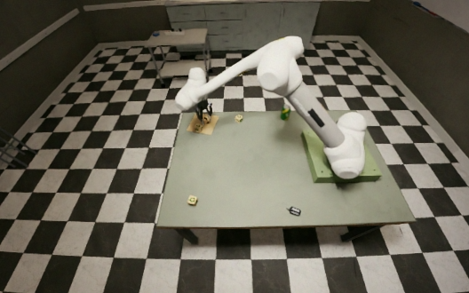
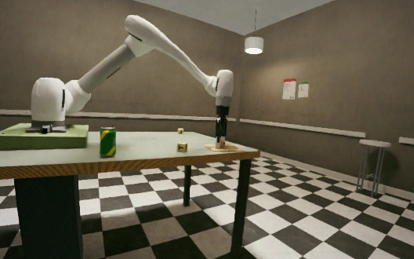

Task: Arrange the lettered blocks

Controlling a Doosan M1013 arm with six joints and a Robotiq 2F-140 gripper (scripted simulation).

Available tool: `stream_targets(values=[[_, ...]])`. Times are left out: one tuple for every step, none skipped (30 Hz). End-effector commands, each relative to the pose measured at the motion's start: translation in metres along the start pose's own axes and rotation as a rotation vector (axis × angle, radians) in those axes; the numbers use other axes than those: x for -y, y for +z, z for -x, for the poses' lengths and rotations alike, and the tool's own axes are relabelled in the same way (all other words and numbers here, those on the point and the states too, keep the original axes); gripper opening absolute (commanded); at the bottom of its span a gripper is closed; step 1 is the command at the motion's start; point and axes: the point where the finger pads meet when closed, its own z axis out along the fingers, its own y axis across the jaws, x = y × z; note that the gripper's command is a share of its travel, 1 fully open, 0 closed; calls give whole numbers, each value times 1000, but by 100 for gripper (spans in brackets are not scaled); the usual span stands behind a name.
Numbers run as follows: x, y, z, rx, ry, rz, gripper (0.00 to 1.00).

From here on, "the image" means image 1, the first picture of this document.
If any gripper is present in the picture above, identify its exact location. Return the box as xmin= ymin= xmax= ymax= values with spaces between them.
xmin=195 ymin=99 xmax=213 ymax=125

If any green and yellow drink can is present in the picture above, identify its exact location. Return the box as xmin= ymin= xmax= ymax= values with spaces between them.
xmin=281 ymin=104 xmax=291 ymax=121

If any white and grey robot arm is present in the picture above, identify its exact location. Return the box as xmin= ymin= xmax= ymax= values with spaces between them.
xmin=175 ymin=36 xmax=367 ymax=179

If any tan flat mat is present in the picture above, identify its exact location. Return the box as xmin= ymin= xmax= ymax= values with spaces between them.
xmin=187 ymin=113 xmax=219 ymax=135

